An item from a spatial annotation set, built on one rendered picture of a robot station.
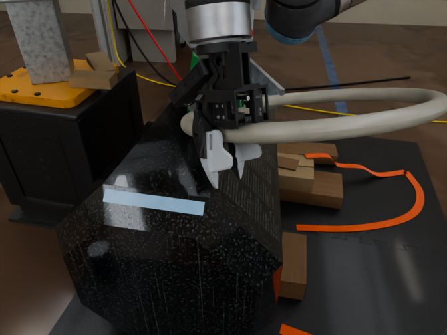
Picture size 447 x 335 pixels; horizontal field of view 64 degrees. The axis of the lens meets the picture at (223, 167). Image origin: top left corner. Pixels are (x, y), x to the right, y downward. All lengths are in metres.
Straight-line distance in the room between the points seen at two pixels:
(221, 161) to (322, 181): 1.78
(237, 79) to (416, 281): 1.67
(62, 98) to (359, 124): 1.46
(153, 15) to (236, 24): 3.62
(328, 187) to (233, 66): 1.80
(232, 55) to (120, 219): 0.71
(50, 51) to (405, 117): 1.63
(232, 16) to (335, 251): 1.65
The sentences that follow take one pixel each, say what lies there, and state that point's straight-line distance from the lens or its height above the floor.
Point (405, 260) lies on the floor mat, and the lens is 2.10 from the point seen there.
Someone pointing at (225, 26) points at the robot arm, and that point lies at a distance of 0.49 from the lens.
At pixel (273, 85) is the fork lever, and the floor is 1.09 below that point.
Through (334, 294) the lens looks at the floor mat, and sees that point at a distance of 1.84.
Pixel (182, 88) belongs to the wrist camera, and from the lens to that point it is 0.58.
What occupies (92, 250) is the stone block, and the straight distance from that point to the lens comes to 1.23.
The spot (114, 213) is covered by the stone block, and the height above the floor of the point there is 0.75.
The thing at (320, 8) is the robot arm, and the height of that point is 1.34.
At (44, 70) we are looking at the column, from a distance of 1.94.
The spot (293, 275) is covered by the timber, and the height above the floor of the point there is 0.13.
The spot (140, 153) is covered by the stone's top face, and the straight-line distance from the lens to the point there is 1.23.
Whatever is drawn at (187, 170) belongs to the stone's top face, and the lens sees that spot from 1.13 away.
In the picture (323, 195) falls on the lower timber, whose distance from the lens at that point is 2.18.
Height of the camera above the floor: 1.47
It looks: 36 degrees down
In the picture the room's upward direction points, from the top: straight up
